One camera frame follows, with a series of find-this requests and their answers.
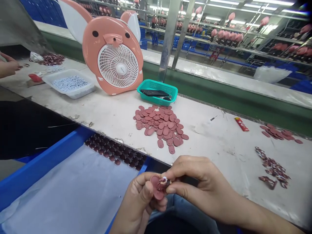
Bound black phone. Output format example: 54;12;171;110
140;89;170;97

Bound pink animal-shaped fan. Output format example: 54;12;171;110
58;0;144;96

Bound scattered dark red printed pieces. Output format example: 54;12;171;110
254;146;292;191

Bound stack of blue crates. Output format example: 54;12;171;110
19;0;68;29

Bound teal plastic basket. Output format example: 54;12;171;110
136;79;179;107

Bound person's left hand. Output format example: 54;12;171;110
109;171;169;234

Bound grey metal chute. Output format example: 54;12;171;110
0;0;55;55

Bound blue plastic crate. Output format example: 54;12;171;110
0;125;156;234

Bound person's right hand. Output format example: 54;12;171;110
163;155;241;219

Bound shelving with pink toys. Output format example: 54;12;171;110
136;0;312;71

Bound large pile of pink ovals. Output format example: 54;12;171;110
133;105;189;155

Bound white plastic liner sheet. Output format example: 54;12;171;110
0;144;140;234

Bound person's left thumb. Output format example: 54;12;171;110
139;180;157;208

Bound single pink oval disc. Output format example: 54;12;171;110
149;175;169;201

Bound white tray of white beads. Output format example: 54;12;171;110
42;69;96;100

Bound person's right index finger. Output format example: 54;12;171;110
163;158;198;182

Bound person's left fingers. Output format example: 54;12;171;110
150;197;169;213

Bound clear plastic bag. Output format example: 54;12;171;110
253;66;293;85

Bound metal post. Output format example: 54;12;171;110
159;0;184;82

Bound heap of dark red pieces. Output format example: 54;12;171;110
38;53;66;66

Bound small dark red printed figure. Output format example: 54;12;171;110
157;176;173;192

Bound green conveyor line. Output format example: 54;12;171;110
34;20;312;137

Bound small heap of pink ovals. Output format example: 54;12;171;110
259;123;304;145

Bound loose white beads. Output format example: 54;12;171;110
45;65;66;73

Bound person's legs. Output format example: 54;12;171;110
146;194;221;234

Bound red tube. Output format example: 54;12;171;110
234;117;250;132

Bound person's right thumb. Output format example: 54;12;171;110
165;185;195;199

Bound row of dark red discs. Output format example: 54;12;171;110
84;133;148;171

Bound person's left index finger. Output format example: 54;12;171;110
133;171;157;186

